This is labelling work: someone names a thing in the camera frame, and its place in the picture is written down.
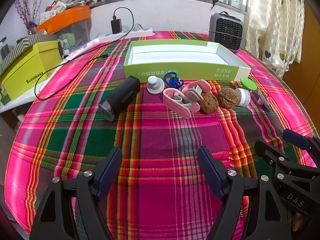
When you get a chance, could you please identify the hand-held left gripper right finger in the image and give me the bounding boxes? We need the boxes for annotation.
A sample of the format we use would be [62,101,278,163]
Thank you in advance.
[197,146,293,240]

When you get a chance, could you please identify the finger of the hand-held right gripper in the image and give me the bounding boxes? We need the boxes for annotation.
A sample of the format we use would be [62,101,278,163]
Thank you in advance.
[255,140,289,175]
[282,129,320,167]

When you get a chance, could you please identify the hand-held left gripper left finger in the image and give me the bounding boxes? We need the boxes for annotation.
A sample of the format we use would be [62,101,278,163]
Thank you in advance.
[29,146,123,240]

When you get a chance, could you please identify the white ribbed cylinder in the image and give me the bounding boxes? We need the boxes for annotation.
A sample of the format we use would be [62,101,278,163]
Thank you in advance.
[235,88,251,107]

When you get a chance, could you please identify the brown walnut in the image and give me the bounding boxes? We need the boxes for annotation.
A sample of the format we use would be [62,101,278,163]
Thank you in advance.
[217,87,238,109]
[199,92,220,114]

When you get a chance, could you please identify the pink loop clip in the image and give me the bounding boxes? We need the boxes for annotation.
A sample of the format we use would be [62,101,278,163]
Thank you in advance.
[162,88,200,119]

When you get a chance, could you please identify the black flashlight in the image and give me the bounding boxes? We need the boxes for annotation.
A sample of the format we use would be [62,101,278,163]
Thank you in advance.
[98,76,141,122]

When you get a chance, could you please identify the grey white stopper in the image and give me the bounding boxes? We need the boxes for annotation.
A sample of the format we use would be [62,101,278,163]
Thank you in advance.
[147,76,165,95]

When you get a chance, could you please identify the blue orange hair tie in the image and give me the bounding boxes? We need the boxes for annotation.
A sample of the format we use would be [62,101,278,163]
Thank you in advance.
[163,71,184,89]

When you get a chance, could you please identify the shallow green cardboard box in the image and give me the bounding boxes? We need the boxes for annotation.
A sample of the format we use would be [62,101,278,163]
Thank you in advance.
[124,39,252,83]

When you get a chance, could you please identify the wooden cabinet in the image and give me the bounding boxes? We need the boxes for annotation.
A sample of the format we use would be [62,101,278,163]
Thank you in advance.
[282,0,320,140]

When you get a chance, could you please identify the pink green plaid tablecloth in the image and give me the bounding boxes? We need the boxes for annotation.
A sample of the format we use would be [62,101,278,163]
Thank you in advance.
[5,31,317,240]

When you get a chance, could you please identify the cream heart print curtain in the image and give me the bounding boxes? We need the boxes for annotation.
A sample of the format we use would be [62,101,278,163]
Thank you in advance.
[245,0,305,78]

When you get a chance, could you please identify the white side table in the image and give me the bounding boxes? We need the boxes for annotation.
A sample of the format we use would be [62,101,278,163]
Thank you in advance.
[0,90,33,113]

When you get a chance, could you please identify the pink white tube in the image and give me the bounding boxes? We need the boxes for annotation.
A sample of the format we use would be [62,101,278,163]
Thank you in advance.
[65,39,100,60]

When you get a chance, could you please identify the grey space heater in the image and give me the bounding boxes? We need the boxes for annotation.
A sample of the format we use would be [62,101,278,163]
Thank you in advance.
[208,11,245,53]

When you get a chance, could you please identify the yellow-green cardboard box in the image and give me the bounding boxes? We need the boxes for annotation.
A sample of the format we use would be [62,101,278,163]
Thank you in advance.
[0,40,63,105]

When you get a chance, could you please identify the white blue power strip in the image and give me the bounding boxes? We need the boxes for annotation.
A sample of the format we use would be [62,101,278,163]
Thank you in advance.
[96,27,153,40]

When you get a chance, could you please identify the black charger adapter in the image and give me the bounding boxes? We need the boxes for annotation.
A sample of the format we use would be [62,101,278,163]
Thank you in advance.
[111,15,122,34]

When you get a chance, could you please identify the grey striped box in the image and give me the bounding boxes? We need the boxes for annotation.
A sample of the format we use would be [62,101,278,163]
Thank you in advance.
[0,34,58,74]

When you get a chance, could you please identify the clear bin with orange lid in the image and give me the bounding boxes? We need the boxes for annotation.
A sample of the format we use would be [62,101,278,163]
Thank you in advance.
[35,5,92,52]

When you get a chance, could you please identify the purple flower branches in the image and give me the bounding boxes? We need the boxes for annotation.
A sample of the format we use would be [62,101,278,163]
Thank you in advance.
[14,0,53,34]

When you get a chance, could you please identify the paper packets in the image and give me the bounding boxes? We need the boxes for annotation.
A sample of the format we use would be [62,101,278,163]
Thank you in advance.
[40,0,68,23]

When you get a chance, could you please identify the white gloves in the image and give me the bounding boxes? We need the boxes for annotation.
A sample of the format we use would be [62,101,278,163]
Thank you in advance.
[64,0,94,7]

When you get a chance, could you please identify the black charging cable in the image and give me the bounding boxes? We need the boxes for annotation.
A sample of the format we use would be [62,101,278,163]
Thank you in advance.
[34,7,135,101]

